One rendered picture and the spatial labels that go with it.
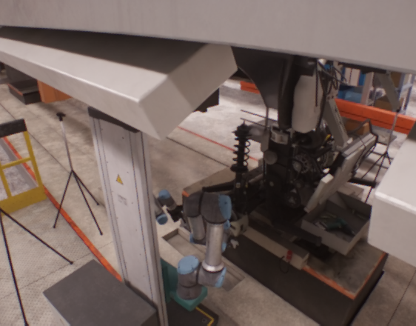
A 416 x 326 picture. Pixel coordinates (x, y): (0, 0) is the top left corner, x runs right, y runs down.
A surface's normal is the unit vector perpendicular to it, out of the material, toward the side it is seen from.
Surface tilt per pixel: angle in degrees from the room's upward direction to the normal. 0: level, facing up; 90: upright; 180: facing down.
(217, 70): 90
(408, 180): 27
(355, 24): 90
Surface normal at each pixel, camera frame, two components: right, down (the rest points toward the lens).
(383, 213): -0.65, 0.69
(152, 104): 0.69, 0.34
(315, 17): -0.72, 0.33
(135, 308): 0.00, -0.88
